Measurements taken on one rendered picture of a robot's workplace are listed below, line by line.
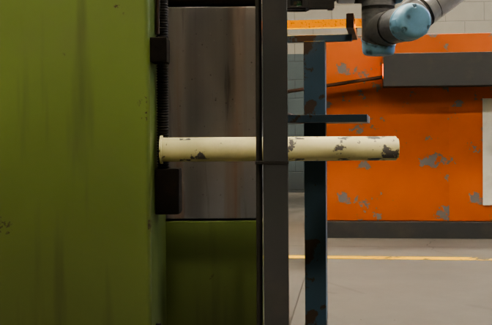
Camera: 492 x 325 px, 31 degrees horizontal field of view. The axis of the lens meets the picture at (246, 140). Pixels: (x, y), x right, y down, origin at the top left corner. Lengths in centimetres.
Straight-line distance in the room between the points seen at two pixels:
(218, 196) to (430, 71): 362
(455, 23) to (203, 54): 791
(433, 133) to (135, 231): 407
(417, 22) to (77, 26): 70
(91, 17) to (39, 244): 41
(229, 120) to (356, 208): 372
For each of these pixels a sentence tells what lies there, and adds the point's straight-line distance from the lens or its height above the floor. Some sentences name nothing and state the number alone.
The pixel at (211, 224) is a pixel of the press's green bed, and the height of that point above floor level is 46.
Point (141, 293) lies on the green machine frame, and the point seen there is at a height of 37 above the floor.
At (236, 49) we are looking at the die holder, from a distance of 185.
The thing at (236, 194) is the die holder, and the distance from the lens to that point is 185.
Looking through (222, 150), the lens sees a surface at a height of 62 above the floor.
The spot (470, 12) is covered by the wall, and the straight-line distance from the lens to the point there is 971.
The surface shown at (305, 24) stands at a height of 96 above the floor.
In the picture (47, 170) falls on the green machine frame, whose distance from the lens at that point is 161.
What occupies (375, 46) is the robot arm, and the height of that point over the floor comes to 84.
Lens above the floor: 65
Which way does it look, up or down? 1 degrees down
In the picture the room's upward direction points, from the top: straight up
